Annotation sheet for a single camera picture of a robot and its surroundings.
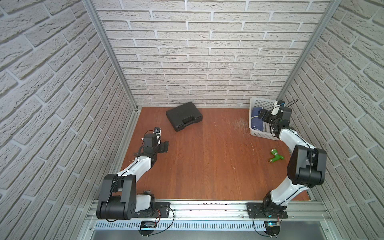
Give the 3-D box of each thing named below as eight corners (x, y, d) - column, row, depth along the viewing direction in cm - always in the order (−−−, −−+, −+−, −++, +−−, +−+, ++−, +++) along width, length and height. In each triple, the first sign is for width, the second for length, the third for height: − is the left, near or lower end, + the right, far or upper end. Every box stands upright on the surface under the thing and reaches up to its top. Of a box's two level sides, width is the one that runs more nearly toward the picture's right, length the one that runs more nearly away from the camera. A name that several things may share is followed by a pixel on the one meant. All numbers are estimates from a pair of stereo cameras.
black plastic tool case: (176, 133, 106) (175, 128, 102) (165, 114, 117) (164, 109, 113) (203, 120, 113) (203, 116, 109) (190, 104, 125) (190, 99, 120)
